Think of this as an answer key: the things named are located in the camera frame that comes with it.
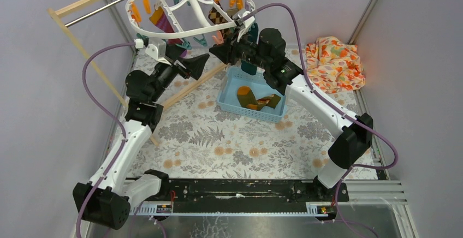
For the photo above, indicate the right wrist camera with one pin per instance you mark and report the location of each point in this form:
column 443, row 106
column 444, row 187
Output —
column 244, row 21

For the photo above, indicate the orange floral cloth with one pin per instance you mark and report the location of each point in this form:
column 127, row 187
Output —
column 334, row 66

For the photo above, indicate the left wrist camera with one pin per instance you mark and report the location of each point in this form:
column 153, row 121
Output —
column 156, row 48

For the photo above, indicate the maroon purple striped sock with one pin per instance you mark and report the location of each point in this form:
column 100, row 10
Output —
column 160, row 20

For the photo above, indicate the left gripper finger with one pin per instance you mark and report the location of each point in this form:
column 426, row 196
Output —
column 174, row 52
column 195, row 65

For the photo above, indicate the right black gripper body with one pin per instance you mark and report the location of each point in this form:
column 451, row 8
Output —
column 247, row 51

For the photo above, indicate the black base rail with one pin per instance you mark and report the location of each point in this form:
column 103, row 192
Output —
column 245, row 197

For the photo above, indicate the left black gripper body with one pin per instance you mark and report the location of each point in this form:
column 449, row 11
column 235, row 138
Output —
column 182, row 67

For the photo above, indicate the white plastic clip hanger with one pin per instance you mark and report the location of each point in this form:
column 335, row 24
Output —
column 187, row 17

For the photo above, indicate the olive orange sock in basket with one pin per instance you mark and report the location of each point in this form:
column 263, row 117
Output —
column 248, row 100

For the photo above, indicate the floral table mat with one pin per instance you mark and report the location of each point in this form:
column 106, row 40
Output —
column 197, row 139

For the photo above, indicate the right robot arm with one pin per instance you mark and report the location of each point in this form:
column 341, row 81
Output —
column 352, row 132

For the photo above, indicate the metal rack rod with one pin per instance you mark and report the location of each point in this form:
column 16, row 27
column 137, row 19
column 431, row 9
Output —
column 95, row 12

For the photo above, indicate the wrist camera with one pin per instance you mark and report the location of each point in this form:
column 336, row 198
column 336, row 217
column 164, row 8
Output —
column 156, row 48
column 244, row 21

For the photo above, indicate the argyle brown sock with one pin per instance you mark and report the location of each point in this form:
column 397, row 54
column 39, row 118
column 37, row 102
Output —
column 216, row 17

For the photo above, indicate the light blue plastic basket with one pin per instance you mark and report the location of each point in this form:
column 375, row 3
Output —
column 228, row 101

